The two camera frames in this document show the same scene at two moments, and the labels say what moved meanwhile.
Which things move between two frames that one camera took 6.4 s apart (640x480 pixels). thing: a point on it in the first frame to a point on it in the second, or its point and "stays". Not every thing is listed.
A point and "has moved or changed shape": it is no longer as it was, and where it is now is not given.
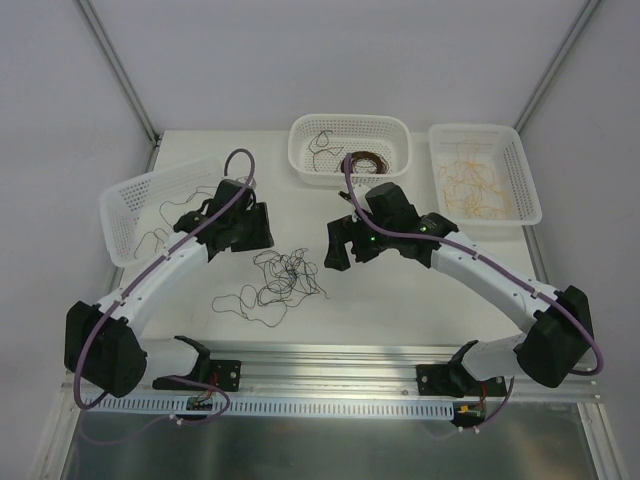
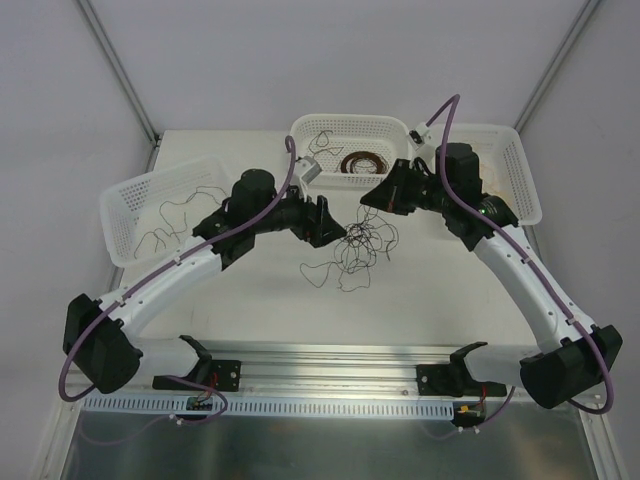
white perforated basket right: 483,175 stays
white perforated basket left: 139,211 stays
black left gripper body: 252,228 to 312,220
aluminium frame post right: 558,61 stays
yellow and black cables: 285,278 has moved or changed shape
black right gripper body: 341,240 to 398,187
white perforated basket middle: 379,146 stays
